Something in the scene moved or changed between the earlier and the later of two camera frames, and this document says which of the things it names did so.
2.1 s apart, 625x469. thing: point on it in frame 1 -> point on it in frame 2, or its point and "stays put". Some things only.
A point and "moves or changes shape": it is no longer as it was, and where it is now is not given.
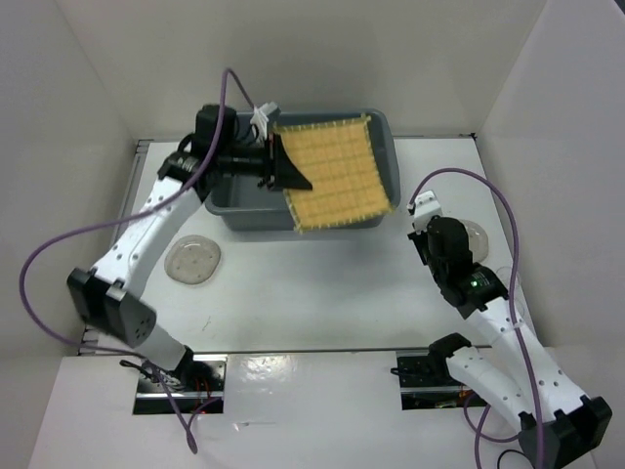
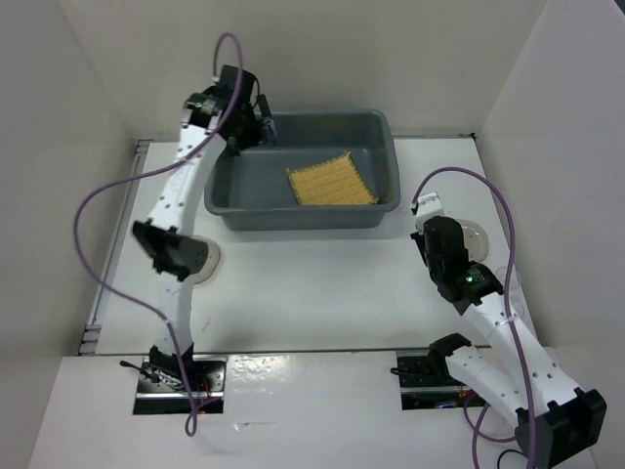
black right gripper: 418,238 stays put
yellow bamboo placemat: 337,158 moves or changes shape
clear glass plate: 478,240 stays put
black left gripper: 278,169 -> 269,133
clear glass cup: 505,276 stays put
